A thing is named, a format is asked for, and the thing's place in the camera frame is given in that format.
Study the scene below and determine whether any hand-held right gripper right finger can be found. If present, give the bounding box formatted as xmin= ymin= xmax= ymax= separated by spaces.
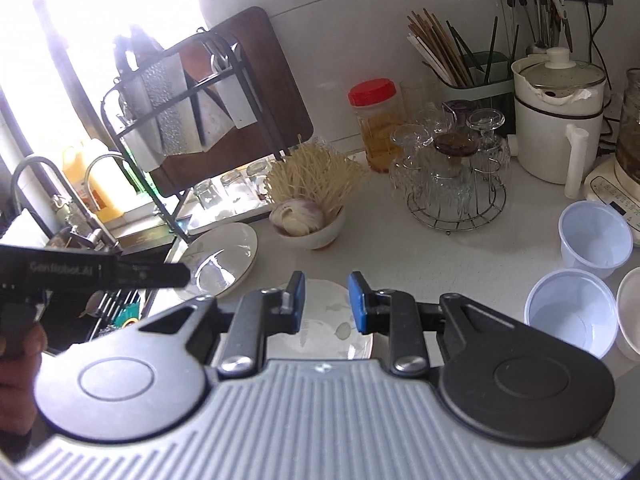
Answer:
xmin=347 ymin=271 xmax=506 ymax=377

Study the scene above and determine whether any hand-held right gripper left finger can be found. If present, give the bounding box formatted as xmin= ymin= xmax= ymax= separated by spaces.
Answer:
xmin=122 ymin=271 xmax=307 ymax=380

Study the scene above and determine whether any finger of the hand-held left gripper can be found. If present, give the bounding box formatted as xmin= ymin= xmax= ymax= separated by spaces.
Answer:
xmin=114 ymin=260 xmax=191 ymax=290

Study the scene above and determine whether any white floral plate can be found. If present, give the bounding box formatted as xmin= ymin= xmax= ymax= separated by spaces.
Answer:
xmin=267 ymin=279 xmax=375 ymax=361
xmin=175 ymin=222 xmax=260 ymax=299

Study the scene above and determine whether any translucent plastic bowl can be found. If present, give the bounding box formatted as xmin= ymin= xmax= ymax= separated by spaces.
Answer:
xmin=558 ymin=200 xmax=635 ymax=280
xmin=524 ymin=268 xmax=619 ymax=359

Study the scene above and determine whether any person's left hand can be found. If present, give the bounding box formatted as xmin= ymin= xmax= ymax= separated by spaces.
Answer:
xmin=0 ymin=332 xmax=49 ymax=461

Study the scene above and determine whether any steel sink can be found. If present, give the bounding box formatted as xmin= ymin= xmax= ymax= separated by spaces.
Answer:
xmin=0 ymin=210 xmax=192 ymax=357

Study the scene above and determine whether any white ceramic bowl with onion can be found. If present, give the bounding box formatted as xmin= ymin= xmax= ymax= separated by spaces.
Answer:
xmin=270 ymin=205 xmax=347 ymax=251

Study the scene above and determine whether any purple onion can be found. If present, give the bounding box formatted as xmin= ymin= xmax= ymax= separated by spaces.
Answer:
xmin=270 ymin=199 xmax=326 ymax=237

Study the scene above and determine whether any orange detergent bottle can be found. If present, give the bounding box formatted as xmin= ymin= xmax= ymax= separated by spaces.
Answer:
xmin=62 ymin=140 xmax=137 ymax=224

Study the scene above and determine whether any clear glass tumbler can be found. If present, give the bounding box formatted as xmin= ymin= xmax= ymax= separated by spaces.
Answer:
xmin=192 ymin=180 xmax=222 ymax=212
xmin=220 ymin=170 xmax=251 ymax=202
xmin=245 ymin=160 xmax=272 ymax=196

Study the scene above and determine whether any white tray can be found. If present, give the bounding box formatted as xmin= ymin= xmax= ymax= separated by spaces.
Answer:
xmin=185 ymin=194 xmax=282 ymax=237

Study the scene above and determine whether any chrome faucet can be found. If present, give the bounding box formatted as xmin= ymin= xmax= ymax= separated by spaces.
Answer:
xmin=10 ymin=156 xmax=122 ymax=252

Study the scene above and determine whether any chrome gooseneck tap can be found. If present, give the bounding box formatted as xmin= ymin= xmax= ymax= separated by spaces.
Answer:
xmin=84 ymin=152 xmax=137 ymax=197

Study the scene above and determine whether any cluster of glass cups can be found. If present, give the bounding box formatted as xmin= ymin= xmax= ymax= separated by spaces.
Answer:
xmin=387 ymin=80 xmax=512 ymax=219

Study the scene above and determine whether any steel kitchen knife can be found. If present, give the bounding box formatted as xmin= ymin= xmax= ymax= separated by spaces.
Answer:
xmin=190 ymin=82 xmax=236 ymax=152

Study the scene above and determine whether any hammered steel cleaver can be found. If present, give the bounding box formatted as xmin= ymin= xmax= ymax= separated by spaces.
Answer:
xmin=141 ymin=56 xmax=212 ymax=157

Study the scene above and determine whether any red-lidded plastic jar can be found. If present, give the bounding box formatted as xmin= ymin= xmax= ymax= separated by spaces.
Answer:
xmin=348 ymin=78 xmax=407 ymax=174

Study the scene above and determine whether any dark wooden cutting board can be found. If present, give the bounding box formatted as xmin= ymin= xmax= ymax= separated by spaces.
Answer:
xmin=150 ymin=6 xmax=315 ymax=199

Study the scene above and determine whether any white electric pot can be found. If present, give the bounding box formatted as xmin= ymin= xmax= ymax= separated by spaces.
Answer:
xmin=510 ymin=47 xmax=609 ymax=200

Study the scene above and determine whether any green chopstick holder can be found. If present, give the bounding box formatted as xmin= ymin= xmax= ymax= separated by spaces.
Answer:
xmin=424 ymin=51 xmax=517 ymax=122

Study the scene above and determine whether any glass electric kettle on base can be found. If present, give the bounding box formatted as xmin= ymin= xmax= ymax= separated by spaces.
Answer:
xmin=584 ymin=156 xmax=640 ymax=247

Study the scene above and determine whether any plain white ceramic bowl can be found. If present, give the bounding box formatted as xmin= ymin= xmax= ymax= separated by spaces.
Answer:
xmin=615 ymin=266 xmax=640 ymax=364

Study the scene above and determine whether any white pot lid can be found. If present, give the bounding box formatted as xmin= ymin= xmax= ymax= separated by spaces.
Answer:
xmin=519 ymin=47 xmax=607 ymax=95

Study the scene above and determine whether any round wire cup rack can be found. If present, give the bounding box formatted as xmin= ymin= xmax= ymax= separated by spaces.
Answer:
xmin=407 ymin=187 xmax=507 ymax=235

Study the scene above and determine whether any black wire knife rack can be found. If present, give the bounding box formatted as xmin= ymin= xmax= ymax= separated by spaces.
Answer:
xmin=100 ymin=30 xmax=292 ymax=247

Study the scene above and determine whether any black power cable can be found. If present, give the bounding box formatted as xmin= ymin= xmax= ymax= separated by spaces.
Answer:
xmin=580 ymin=0 xmax=624 ymax=156

